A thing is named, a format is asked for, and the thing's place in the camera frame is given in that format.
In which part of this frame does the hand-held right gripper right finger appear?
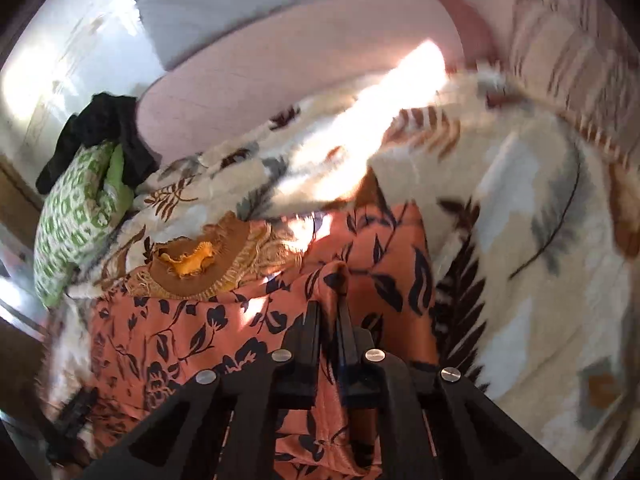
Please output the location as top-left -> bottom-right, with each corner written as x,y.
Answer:
336,304 -> 576,480

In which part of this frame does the grey pillow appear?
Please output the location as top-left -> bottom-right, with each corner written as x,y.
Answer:
122,0 -> 442,72

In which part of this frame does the green white patterned pillow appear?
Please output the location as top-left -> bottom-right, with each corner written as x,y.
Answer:
34,140 -> 134,309

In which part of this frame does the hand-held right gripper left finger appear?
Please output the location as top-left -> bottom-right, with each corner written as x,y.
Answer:
70,301 -> 322,480

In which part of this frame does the beige leaf-print fleece blanket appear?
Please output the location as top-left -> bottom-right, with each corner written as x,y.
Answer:
35,70 -> 640,480

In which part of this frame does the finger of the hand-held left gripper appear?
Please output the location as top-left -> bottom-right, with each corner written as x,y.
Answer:
45,390 -> 97,467

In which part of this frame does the beige brown striped cloth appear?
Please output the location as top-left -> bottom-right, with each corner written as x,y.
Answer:
500,0 -> 640,161

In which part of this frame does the orange black floral cloth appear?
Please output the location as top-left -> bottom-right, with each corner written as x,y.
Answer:
90,202 -> 446,480

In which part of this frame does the brown yellow embroidered garment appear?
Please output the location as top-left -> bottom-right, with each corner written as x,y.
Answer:
122,210 -> 301,302

